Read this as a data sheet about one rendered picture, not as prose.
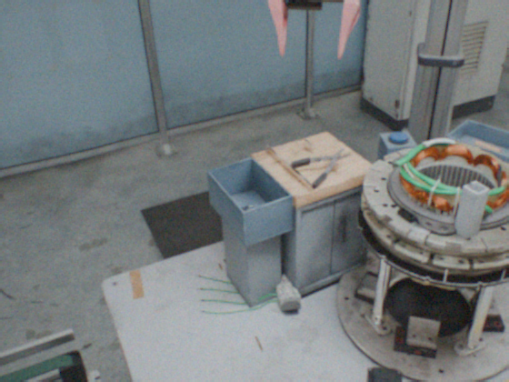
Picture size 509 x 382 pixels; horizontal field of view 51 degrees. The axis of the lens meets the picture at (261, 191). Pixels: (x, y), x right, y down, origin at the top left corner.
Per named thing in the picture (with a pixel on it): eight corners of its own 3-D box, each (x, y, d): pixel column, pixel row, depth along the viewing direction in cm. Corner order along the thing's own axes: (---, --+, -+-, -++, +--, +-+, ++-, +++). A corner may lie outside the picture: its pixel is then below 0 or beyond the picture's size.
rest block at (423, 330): (407, 326, 107) (410, 309, 104) (436, 333, 106) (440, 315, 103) (405, 344, 104) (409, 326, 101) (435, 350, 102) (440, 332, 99)
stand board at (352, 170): (295, 208, 104) (295, 198, 102) (250, 164, 118) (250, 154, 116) (378, 179, 111) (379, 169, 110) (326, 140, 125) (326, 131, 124)
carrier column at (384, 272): (376, 329, 109) (388, 252, 97) (368, 321, 111) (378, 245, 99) (385, 324, 110) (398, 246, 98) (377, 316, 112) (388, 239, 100)
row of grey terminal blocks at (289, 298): (302, 314, 116) (303, 300, 113) (281, 317, 115) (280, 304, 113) (293, 282, 124) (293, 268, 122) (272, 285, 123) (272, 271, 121)
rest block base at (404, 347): (394, 331, 109) (395, 325, 108) (435, 339, 107) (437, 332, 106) (393, 350, 105) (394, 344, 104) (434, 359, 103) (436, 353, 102)
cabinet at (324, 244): (295, 302, 119) (296, 207, 104) (256, 254, 132) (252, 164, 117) (366, 271, 126) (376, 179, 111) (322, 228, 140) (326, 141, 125)
